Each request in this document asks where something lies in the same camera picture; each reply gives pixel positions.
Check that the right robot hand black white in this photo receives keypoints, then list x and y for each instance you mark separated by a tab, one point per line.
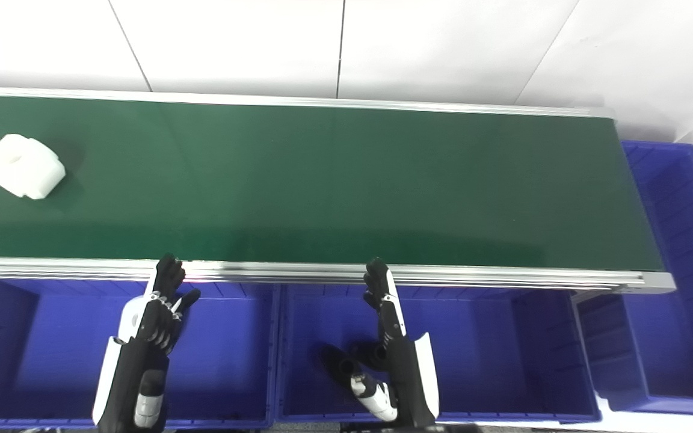
403	373

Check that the green conveyor belt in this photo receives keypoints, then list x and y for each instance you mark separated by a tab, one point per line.
334	186
503	278

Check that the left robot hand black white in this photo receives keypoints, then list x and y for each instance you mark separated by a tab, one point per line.
142	349

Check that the large blue plastic bin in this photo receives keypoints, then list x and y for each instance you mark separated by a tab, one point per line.
689	288

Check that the white plastic part with hole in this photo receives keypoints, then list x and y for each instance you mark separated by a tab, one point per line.
21	165

